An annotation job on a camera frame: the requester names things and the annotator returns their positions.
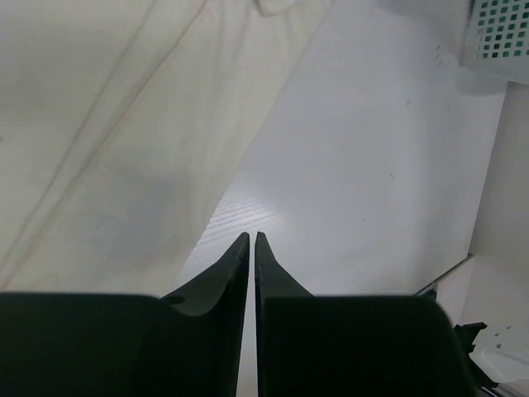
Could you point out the white plastic basket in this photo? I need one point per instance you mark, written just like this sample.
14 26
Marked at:
496 39

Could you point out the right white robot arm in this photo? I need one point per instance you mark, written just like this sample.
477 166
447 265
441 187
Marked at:
496 354

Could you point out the cream white t-shirt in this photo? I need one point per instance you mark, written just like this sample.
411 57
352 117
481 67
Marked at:
122 125

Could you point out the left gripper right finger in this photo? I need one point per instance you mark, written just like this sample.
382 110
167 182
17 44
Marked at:
308 345

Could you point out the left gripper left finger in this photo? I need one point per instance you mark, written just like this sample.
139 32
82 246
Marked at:
187 343

